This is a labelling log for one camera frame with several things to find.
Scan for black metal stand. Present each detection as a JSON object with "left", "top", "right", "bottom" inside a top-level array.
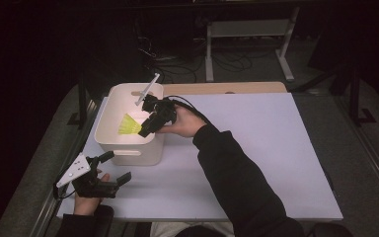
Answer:
[
  {"left": 347, "top": 65, "right": 378, "bottom": 127},
  {"left": 67, "top": 75, "right": 95, "bottom": 130}
]

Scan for person's left hand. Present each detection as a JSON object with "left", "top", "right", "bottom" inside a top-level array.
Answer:
[{"left": 73, "top": 173, "right": 111, "bottom": 217}]

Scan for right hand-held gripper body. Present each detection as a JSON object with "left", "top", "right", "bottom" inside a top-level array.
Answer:
[{"left": 134, "top": 72, "right": 178, "bottom": 133}]

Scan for light wooden board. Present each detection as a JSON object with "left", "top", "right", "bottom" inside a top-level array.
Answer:
[{"left": 162, "top": 81, "right": 289, "bottom": 97}]

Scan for metal frame rail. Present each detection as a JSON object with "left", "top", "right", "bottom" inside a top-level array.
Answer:
[
  {"left": 29, "top": 98, "right": 102, "bottom": 237},
  {"left": 335, "top": 97, "right": 379, "bottom": 201}
]

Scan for white metal table frame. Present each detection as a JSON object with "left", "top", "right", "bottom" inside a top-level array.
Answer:
[{"left": 204, "top": 7, "right": 301, "bottom": 83}]

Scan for black floor cable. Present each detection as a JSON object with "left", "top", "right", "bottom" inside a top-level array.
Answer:
[{"left": 211, "top": 48, "right": 277, "bottom": 73}]

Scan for person's black top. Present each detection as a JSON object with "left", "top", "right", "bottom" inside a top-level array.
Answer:
[{"left": 174, "top": 225, "right": 226, "bottom": 237}]

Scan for white plastic storage bin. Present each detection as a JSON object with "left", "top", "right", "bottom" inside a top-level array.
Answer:
[{"left": 94, "top": 82, "right": 166, "bottom": 167}]

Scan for person's right hand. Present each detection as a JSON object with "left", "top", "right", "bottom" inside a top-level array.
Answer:
[{"left": 157, "top": 104, "right": 208, "bottom": 138}]

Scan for bundle of black floor cables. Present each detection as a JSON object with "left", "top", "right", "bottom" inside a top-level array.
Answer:
[{"left": 136, "top": 18, "right": 199, "bottom": 84}]

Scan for person's light trousers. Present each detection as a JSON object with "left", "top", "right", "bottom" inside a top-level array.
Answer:
[{"left": 149, "top": 220, "right": 236, "bottom": 237}]

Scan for yellow shuttlecock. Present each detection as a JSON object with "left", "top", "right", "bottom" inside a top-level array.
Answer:
[{"left": 117, "top": 113, "right": 143, "bottom": 136}]

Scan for left hand-held gripper black cable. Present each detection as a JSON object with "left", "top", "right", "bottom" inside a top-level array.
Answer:
[{"left": 52, "top": 182, "right": 78, "bottom": 201}]

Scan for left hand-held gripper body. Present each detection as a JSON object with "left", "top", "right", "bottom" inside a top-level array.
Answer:
[{"left": 54, "top": 152, "right": 120, "bottom": 199}]

